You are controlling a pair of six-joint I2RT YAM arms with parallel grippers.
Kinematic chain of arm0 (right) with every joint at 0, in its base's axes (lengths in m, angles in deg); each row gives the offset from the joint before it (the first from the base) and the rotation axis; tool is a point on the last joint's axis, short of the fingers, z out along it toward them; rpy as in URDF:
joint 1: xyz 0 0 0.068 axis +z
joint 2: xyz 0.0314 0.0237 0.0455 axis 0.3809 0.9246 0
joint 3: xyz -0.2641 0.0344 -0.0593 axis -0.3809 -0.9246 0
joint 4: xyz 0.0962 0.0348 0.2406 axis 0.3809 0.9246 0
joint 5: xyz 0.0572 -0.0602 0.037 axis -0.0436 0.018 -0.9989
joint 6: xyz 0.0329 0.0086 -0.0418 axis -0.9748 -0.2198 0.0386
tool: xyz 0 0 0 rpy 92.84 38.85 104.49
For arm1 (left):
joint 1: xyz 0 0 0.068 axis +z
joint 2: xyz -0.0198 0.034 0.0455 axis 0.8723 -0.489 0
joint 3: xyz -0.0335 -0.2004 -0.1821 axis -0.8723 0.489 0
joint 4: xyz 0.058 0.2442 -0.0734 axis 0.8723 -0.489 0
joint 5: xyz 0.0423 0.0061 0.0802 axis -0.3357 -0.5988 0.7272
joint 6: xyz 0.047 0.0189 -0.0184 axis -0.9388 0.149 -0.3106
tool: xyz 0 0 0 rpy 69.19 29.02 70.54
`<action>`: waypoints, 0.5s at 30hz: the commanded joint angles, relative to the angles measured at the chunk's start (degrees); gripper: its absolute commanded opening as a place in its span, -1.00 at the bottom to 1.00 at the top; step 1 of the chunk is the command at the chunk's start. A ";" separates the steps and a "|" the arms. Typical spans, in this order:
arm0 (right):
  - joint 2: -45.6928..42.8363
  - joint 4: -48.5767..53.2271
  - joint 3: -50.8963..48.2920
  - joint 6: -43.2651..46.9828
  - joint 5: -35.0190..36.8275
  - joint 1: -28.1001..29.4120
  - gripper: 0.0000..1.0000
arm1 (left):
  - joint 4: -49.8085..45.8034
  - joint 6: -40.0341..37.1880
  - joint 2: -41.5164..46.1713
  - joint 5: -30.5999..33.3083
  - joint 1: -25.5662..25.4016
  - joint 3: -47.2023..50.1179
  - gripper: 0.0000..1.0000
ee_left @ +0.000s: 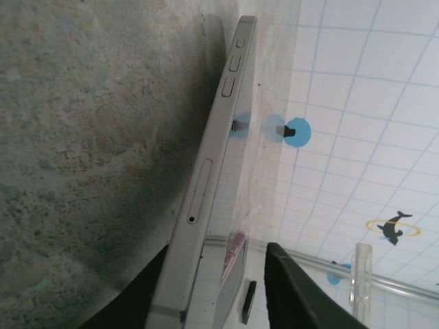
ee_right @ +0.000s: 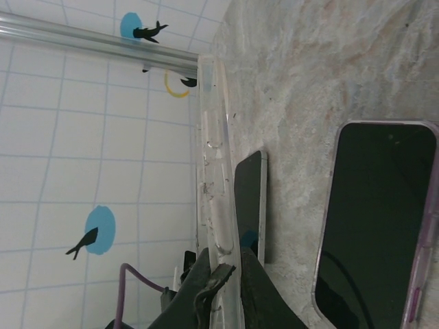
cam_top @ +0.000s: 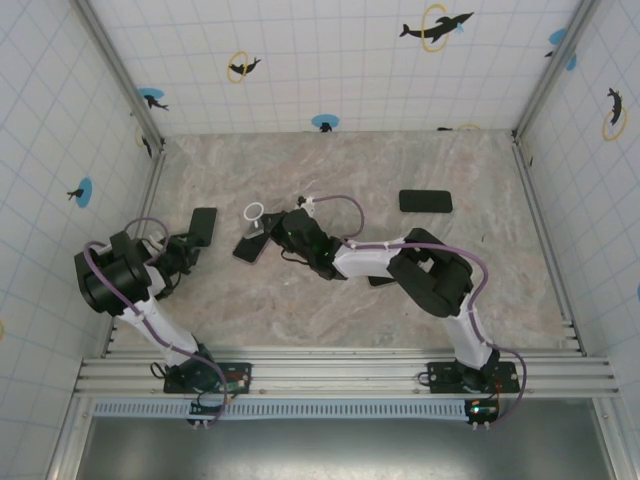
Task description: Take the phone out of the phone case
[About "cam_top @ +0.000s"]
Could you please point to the aluminium side rail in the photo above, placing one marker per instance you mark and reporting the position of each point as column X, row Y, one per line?
column 541, row 225
column 145, row 210

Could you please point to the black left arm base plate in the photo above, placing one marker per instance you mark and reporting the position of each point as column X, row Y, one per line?
column 172, row 387

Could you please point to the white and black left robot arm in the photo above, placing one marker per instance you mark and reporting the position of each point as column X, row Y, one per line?
column 160, row 330

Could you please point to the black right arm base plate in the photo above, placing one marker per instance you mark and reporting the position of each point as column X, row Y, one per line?
column 440, row 372

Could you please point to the small circuit board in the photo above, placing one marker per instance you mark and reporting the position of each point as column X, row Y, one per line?
column 210, row 409
column 482, row 411

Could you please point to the aluminium frame leg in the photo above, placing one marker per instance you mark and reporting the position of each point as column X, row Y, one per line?
column 612, row 440
column 70, row 440

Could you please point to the aluminium corner post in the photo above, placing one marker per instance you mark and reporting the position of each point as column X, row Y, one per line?
column 120, row 70
column 556, row 70

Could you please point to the black smartphone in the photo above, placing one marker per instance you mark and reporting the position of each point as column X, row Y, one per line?
column 425, row 201
column 247, row 251
column 379, row 281
column 205, row 222

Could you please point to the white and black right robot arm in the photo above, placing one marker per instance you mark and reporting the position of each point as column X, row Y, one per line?
column 365, row 257

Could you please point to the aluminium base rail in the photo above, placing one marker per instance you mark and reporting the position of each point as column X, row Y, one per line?
column 340, row 372

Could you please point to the grey metal sheet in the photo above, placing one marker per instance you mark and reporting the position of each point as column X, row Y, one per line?
column 340, row 450

